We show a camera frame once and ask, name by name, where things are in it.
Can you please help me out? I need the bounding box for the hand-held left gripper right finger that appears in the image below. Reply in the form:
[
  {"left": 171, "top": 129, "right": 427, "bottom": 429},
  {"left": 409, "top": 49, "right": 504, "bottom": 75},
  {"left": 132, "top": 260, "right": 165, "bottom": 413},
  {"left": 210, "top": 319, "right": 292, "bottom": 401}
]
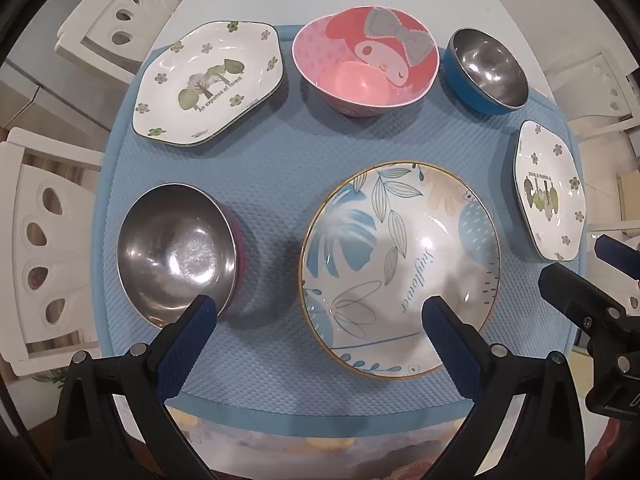
[{"left": 421, "top": 296, "right": 591, "bottom": 480}]

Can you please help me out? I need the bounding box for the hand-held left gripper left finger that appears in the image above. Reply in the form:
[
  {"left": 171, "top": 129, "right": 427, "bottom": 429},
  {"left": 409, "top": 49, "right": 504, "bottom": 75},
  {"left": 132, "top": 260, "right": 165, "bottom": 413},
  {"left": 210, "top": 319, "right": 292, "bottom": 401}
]
[{"left": 52, "top": 294, "right": 221, "bottom": 480}]

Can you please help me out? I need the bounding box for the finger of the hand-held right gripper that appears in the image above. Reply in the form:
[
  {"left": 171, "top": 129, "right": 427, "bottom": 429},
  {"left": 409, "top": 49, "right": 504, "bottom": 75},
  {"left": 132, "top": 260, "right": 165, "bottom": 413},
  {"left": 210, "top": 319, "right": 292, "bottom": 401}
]
[
  {"left": 594, "top": 233, "right": 640, "bottom": 282},
  {"left": 538, "top": 263, "right": 640, "bottom": 334}
]

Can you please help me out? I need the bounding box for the magenta steel bowl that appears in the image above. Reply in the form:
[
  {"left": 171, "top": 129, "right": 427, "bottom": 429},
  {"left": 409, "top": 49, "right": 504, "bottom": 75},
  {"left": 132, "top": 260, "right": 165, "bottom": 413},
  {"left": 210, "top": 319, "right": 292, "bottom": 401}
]
[{"left": 116, "top": 183, "right": 246, "bottom": 330}]

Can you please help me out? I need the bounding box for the hexagonal tree print plate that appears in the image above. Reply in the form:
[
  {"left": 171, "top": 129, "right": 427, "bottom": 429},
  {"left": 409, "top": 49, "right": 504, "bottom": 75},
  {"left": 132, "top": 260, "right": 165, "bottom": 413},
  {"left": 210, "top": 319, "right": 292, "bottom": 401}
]
[
  {"left": 512, "top": 120, "right": 587, "bottom": 262},
  {"left": 131, "top": 21, "right": 285, "bottom": 149}
]

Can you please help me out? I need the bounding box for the round leaf print plate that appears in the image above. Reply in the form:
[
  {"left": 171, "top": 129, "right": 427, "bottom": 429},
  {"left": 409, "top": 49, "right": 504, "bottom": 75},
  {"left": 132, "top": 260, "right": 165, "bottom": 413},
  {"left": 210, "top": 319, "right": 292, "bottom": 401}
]
[{"left": 299, "top": 161, "right": 501, "bottom": 381}]

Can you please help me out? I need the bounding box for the blue steel bowl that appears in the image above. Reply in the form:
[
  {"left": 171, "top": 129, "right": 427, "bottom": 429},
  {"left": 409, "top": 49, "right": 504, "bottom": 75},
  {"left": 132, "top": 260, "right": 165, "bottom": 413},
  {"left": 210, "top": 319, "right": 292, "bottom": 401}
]
[{"left": 445, "top": 27, "right": 530, "bottom": 116}]

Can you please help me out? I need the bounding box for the pink cartoon bowl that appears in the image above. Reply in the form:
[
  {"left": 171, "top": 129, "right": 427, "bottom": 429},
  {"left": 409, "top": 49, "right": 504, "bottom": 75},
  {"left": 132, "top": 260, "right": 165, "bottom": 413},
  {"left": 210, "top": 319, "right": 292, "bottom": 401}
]
[{"left": 291, "top": 6, "right": 441, "bottom": 119}]

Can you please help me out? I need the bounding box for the pink fuzzy garment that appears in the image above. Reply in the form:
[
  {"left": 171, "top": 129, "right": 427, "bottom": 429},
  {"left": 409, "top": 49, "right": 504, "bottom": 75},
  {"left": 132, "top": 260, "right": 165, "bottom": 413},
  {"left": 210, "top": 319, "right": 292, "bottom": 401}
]
[{"left": 592, "top": 417, "right": 638, "bottom": 480}]

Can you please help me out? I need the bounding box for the white cutout chair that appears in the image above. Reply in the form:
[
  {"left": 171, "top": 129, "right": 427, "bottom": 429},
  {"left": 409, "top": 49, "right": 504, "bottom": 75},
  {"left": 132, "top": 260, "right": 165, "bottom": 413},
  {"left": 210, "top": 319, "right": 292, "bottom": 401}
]
[
  {"left": 0, "top": 127, "right": 108, "bottom": 376},
  {"left": 54, "top": 0, "right": 191, "bottom": 86},
  {"left": 542, "top": 47, "right": 640, "bottom": 136}
]

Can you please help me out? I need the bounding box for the blue textured table mat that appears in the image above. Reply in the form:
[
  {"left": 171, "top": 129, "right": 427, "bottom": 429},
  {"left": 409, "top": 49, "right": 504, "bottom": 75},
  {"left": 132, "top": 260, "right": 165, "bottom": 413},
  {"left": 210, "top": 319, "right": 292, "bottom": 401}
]
[{"left": 97, "top": 22, "right": 593, "bottom": 418}]

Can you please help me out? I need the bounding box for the white refrigerator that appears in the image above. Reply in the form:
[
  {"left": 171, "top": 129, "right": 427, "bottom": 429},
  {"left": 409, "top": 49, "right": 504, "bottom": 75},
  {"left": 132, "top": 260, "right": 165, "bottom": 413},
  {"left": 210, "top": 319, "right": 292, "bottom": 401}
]
[{"left": 0, "top": 40, "right": 68, "bottom": 128}]

